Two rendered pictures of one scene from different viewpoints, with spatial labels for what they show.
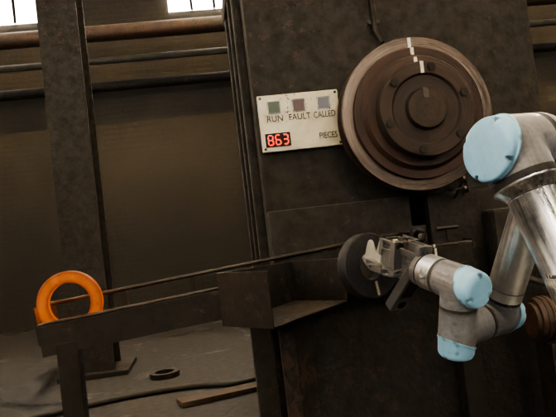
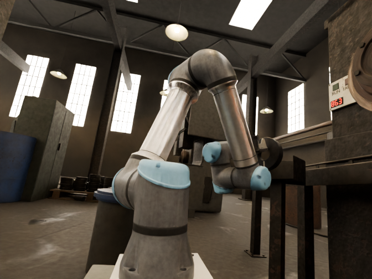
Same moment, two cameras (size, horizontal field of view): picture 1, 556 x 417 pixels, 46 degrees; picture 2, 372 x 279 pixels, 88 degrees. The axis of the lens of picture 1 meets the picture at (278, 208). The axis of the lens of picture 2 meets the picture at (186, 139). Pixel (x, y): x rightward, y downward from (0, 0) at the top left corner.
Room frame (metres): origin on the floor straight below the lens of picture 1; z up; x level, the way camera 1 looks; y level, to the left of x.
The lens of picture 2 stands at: (1.17, -1.07, 0.55)
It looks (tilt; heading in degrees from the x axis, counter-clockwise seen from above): 11 degrees up; 88
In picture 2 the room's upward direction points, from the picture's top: 6 degrees clockwise
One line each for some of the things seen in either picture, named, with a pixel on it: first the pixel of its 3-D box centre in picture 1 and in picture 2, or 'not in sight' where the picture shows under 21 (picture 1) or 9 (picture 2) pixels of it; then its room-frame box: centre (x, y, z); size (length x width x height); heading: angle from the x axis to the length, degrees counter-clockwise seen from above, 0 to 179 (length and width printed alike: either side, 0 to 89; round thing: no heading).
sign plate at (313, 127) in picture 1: (299, 121); (350, 89); (2.10, -0.10, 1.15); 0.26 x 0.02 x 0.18; 96
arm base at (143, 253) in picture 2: not in sight; (159, 246); (1.15, -0.63, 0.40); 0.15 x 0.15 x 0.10
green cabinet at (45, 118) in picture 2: not in sight; (41, 149); (-1.01, 2.13, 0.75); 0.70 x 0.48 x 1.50; 96
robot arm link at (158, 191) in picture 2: not in sight; (161, 189); (1.14, -0.62, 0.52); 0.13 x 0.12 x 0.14; 124
